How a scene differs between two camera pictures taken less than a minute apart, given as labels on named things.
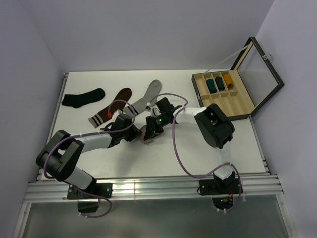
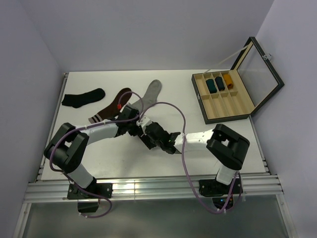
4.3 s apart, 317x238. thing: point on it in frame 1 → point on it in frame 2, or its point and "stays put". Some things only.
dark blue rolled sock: (219, 83) stays put
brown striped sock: (120, 101) stays put
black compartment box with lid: (252, 81) stays put
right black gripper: (151, 128) → (145, 139)
